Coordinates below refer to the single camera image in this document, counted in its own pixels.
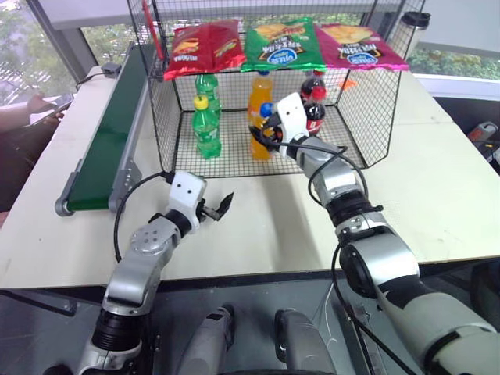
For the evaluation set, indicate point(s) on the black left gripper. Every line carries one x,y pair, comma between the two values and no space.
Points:
204,212

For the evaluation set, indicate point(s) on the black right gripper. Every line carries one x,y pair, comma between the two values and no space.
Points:
274,134

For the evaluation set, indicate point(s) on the orange soda bottle blue cap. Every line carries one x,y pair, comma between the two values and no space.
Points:
261,152
261,91

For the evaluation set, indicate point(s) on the black smartphone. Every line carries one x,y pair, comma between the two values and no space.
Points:
58,102

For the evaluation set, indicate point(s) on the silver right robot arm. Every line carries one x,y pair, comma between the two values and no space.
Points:
375,258

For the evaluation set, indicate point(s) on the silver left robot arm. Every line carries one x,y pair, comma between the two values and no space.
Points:
134,273

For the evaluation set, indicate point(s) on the green conveyor belt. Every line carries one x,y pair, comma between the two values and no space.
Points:
105,140

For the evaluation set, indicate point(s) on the red strip on rack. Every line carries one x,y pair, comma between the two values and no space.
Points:
153,29

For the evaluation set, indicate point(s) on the bystander hand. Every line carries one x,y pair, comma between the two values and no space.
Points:
41,108

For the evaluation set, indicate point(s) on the green soda bottle yellow cap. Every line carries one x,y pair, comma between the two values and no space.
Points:
208,85
207,133

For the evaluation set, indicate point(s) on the cola bottle red cap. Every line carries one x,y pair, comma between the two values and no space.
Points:
314,113
310,82

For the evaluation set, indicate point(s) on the green chips bag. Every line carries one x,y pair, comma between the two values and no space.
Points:
281,45

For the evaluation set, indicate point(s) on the red chips bag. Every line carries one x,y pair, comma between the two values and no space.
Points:
205,48

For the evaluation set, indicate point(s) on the orange tag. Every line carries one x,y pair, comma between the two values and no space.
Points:
350,84

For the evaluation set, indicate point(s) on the dark rounded grey robot leg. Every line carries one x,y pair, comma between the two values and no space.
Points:
209,340
301,343

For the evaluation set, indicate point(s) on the pink chips bag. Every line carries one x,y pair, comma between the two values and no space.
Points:
357,47

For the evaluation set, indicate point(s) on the black power adapter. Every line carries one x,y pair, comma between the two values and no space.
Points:
111,69

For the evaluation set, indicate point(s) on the bystander dark clothed body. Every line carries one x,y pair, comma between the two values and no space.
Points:
19,156

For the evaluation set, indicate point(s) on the grey red power tool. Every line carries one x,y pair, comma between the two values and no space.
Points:
486,138

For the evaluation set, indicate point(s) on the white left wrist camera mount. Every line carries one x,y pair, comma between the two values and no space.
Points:
187,191

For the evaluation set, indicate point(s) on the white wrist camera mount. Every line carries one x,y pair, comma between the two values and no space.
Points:
187,191
293,117

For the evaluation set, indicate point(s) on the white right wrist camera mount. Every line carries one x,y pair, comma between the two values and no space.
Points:
293,117

